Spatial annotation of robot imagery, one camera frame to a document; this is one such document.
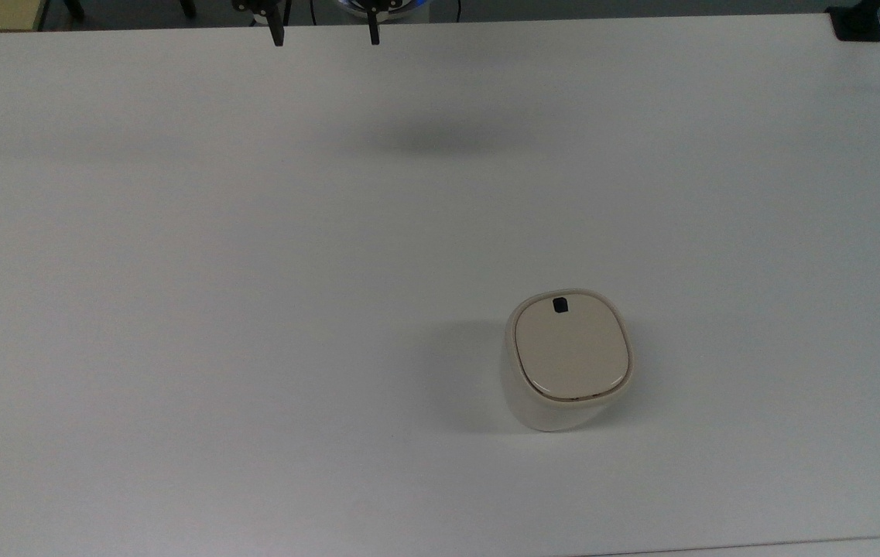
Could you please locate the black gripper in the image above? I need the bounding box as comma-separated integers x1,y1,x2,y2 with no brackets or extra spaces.
232,0,398,48

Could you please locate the beige trash bin lid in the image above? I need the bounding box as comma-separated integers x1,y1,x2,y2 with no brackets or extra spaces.
514,296,631,402

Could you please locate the beige trash bin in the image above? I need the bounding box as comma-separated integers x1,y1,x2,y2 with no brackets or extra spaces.
499,288,635,433

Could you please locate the black camera stand with clamp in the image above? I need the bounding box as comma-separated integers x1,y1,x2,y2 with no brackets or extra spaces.
825,0,880,43

